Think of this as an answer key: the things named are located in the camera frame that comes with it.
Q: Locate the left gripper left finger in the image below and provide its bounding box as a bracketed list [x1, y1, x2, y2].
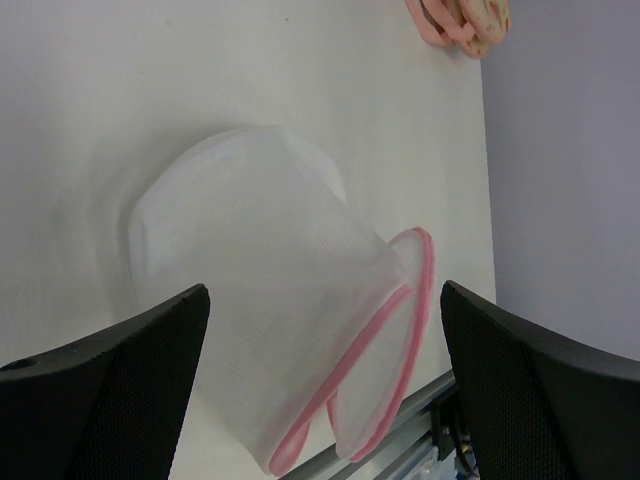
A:
[1, 284, 210, 479]

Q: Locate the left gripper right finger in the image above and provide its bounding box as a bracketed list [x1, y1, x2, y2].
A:
[440, 281, 639, 479]

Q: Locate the white mesh pink-zipper laundry bag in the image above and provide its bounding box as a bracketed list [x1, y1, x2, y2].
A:
[128, 126, 435, 476]

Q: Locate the floral padded laundry bag stack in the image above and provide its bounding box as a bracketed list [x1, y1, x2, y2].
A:
[405, 0, 512, 59]

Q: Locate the aluminium mounting rail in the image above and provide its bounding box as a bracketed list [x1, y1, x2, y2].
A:
[284, 372, 481, 480]

